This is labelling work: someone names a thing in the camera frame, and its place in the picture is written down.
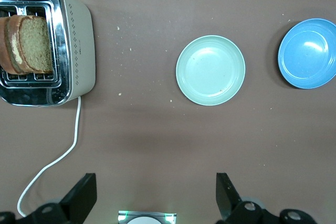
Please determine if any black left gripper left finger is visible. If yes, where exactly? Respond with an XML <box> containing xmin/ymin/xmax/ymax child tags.
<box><xmin>0</xmin><ymin>173</ymin><xmax>97</xmax><ymax>224</ymax></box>

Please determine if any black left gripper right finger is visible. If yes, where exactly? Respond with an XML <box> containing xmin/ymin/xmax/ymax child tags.
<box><xmin>215</xmin><ymin>173</ymin><xmax>320</xmax><ymax>224</ymax></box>

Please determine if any brown bread slice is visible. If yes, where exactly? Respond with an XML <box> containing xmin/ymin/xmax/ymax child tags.
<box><xmin>18</xmin><ymin>15</ymin><xmax>55</xmax><ymax>74</ymax></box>
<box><xmin>0</xmin><ymin>15</ymin><xmax>27</xmax><ymax>75</ymax></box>

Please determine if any light green plate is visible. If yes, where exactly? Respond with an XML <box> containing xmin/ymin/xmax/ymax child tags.
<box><xmin>175</xmin><ymin>35</ymin><xmax>246</xmax><ymax>106</ymax></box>

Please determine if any blue plate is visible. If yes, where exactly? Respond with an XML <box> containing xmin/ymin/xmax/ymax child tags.
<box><xmin>277</xmin><ymin>18</ymin><xmax>336</xmax><ymax>90</ymax></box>

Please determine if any beige chrome two-slot toaster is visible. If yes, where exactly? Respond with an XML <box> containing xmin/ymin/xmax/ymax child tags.
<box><xmin>0</xmin><ymin>0</ymin><xmax>97</xmax><ymax>107</ymax></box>

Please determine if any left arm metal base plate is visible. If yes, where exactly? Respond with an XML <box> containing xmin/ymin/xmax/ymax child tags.
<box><xmin>118</xmin><ymin>210</ymin><xmax>177</xmax><ymax>224</ymax></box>

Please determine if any white toaster power cord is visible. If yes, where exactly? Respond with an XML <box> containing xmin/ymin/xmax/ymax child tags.
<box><xmin>17</xmin><ymin>95</ymin><xmax>82</xmax><ymax>218</ymax></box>

